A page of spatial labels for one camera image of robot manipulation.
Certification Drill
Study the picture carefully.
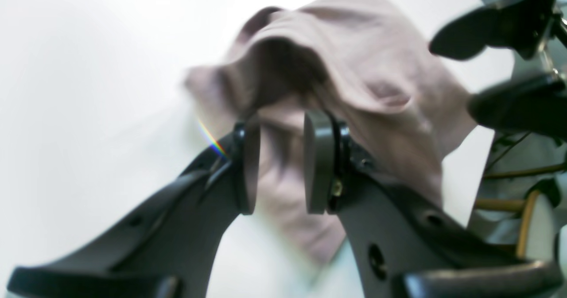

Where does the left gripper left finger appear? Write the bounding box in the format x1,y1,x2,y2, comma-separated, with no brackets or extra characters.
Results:
7,121,260,298

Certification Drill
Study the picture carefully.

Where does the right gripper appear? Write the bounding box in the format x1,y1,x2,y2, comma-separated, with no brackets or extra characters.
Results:
429,0,567,140

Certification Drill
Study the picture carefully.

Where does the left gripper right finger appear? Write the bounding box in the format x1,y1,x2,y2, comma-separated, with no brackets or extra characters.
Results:
304,110,564,298

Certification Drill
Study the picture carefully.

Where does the mauve pink T-shirt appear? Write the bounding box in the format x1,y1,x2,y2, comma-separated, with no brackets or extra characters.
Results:
186,0,476,265

